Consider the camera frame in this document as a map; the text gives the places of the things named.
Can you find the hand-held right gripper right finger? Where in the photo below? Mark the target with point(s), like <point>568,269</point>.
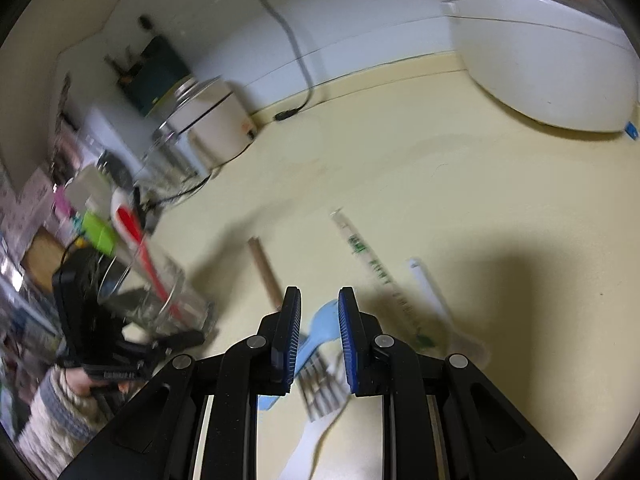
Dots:
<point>347,345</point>

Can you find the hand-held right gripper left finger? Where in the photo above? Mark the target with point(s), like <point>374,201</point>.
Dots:
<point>289,345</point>

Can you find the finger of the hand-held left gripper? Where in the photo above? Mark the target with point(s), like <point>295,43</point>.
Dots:
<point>170,344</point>

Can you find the blue plastic spoon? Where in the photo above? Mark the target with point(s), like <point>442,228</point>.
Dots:
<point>320,325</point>

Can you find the clear ribbed glass cup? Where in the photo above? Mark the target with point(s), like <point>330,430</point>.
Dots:
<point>175,305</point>

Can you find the metal fork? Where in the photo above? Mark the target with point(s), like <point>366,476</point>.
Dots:
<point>325,385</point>

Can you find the brown wooden chopsticks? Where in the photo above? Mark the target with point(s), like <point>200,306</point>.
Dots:
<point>265,270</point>

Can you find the red plastic spoon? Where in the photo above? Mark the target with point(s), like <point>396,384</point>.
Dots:
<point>145,260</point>

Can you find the chopsticks with green print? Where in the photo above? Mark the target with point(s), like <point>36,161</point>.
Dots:
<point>372,265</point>

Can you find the white plastic fork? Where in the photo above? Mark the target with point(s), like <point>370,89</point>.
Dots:
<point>312,440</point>

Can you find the small white plastic spoon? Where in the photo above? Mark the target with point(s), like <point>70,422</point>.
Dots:
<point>435,290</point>

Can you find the person's left forearm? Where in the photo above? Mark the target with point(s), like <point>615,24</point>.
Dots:
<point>55,425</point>

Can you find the person's left hand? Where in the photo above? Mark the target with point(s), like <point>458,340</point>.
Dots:
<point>80,382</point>

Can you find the pink cloth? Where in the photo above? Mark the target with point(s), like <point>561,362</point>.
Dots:
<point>61,202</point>

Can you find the cream plastic cutting board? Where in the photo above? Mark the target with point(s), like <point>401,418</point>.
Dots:
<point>85,187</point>

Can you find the glass blender jar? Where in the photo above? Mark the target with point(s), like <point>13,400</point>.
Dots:
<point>167,160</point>

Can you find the white electric pot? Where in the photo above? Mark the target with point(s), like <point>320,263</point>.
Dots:
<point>215,125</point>

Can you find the dark green utensil holder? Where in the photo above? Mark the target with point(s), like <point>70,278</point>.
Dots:
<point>157,75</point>

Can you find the white rice cooker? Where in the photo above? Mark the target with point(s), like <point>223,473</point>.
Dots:
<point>540,50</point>

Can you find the small blue object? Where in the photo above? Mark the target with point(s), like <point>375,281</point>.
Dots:
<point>632,130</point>

